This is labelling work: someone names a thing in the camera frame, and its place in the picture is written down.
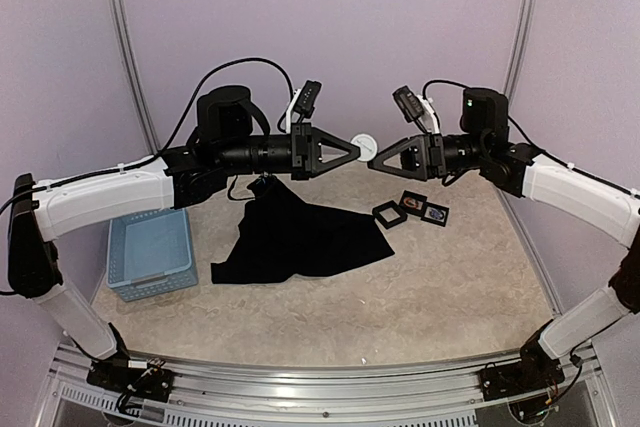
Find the pale pink round brooch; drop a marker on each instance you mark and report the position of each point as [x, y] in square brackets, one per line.
[368, 146]

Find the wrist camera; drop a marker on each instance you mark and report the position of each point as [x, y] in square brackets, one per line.
[301, 107]
[417, 110]

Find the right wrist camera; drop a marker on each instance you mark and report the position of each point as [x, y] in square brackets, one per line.
[417, 110]

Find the aluminium front rail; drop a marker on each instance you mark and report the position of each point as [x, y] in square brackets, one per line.
[446, 393]

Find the black square frame far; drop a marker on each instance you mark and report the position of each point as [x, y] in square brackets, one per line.
[439, 222]

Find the black square frame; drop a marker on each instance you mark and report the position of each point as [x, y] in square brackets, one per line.
[417, 213]
[389, 214]
[439, 222]

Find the right aluminium corner post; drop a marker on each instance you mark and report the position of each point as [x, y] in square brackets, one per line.
[518, 50]

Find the black garment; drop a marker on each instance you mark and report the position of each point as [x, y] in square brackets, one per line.
[281, 235]

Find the left aluminium corner post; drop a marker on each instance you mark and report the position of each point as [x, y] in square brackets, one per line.
[125, 46]

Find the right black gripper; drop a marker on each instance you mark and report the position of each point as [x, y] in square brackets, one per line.
[425, 161]

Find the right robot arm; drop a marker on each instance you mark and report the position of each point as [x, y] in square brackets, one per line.
[524, 170]

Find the black square frame near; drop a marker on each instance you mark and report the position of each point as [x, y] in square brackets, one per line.
[389, 214]

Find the aluminium corner post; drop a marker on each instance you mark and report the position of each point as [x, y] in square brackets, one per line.
[518, 50]
[125, 46]

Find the blue plastic basket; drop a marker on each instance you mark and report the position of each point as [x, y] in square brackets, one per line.
[150, 253]

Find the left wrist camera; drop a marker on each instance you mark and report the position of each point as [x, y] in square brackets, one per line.
[301, 107]

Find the orange portrait brooch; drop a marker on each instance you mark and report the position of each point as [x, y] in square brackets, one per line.
[412, 203]

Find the starry night blue brooch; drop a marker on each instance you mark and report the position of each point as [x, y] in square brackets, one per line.
[435, 213]

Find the black square frame middle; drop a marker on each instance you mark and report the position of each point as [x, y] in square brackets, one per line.
[417, 213]

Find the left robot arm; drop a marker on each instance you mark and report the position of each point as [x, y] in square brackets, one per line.
[232, 137]

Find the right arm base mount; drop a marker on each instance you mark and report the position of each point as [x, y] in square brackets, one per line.
[531, 383]

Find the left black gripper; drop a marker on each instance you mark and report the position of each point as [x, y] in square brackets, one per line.
[304, 133]

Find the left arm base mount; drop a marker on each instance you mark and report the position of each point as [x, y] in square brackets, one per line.
[131, 379]

